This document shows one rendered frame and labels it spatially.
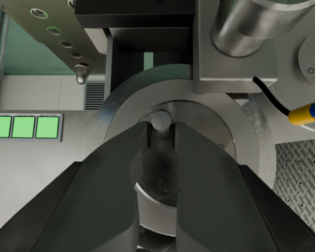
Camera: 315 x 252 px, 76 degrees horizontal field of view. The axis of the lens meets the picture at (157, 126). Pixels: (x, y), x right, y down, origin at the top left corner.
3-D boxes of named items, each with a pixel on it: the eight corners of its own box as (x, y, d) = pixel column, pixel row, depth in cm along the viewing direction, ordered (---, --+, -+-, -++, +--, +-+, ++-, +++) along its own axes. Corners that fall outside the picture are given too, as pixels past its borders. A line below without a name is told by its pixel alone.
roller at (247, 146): (254, 77, 15) (266, 239, 14) (199, 127, 41) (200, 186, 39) (105, 78, 16) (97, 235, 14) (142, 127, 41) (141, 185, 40)
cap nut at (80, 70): (86, 64, 50) (85, 81, 49) (92, 70, 53) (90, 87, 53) (72, 64, 50) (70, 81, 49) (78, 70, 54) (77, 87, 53)
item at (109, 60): (119, -83, 20) (109, 99, 17) (144, 46, 43) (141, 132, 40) (114, -83, 20) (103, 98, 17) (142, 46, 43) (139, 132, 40)
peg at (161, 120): (176, 130, 11) (151, 135, 11) (174, 135, 14) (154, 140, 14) (171, 106, 11) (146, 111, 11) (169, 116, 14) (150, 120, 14)
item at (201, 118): (171, 235, 13) (104, 141, 14) (170, 225, 15) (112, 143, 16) (261, 163, 13) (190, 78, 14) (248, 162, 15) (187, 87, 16)
